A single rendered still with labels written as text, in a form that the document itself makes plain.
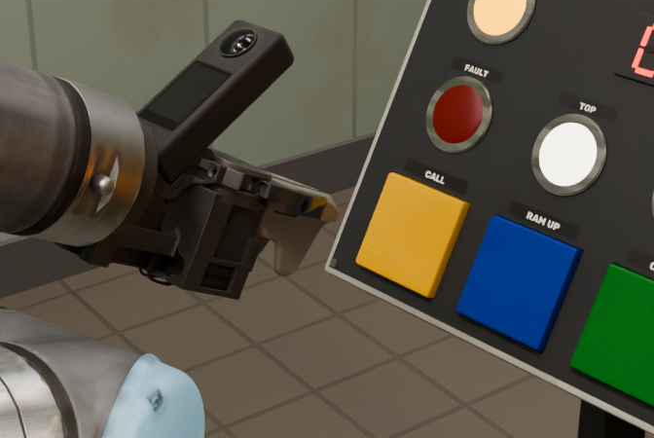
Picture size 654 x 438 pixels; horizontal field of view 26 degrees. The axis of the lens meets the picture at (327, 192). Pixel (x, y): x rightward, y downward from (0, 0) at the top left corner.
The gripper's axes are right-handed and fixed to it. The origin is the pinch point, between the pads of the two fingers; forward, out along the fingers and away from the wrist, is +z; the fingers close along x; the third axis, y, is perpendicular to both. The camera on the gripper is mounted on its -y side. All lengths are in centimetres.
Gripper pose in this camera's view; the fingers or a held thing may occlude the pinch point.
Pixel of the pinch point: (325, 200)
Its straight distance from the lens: 96.7
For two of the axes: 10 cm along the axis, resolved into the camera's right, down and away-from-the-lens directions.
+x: 7.0, 3.1, -6.4
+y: -3.6, 9.3, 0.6
